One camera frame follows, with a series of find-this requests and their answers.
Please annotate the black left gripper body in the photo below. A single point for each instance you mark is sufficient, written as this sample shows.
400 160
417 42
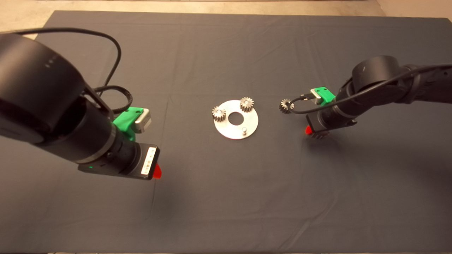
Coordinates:
130 158

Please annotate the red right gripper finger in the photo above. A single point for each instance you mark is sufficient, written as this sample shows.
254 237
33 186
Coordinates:
308 131

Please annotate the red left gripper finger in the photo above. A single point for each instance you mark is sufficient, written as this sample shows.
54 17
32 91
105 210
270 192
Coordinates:
157 172

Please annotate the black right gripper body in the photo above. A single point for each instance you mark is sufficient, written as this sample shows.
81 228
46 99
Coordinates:
328 120

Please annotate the larger steel gear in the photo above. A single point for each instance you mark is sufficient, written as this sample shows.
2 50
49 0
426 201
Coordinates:
320 135

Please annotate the small steel gear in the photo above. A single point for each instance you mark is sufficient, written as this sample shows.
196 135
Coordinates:
219 114
247 104
284 106

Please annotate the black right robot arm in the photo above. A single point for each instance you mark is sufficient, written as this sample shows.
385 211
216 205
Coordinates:
381 84

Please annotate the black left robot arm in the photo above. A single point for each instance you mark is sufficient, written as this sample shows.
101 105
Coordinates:
46 102

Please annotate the dark grey table cloth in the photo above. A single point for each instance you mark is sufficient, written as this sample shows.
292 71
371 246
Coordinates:
226 197

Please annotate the round metal plate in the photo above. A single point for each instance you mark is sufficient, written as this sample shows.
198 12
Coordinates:
229 130

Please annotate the green right camera mount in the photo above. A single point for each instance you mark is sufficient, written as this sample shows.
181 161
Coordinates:
326 95

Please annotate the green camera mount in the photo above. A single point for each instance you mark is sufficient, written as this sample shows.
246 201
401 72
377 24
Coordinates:
326 95
125 121

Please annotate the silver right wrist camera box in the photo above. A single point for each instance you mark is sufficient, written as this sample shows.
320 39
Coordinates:
315 95

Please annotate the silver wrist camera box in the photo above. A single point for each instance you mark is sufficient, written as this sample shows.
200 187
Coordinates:
315 95
144 121

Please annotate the green left camera mount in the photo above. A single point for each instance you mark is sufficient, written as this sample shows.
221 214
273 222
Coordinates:
125 121

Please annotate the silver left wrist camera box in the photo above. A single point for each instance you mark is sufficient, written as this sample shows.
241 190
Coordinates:
144 121

